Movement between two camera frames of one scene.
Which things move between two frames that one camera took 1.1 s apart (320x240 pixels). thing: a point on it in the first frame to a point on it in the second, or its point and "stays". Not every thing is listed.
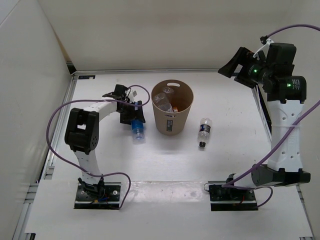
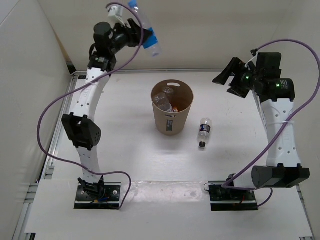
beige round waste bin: [174, 123] stays
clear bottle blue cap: [138, 131] to [150, 41]
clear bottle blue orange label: [162, 99] stays
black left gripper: [138, 114] to [134, 35]
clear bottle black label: [204, 131] stays
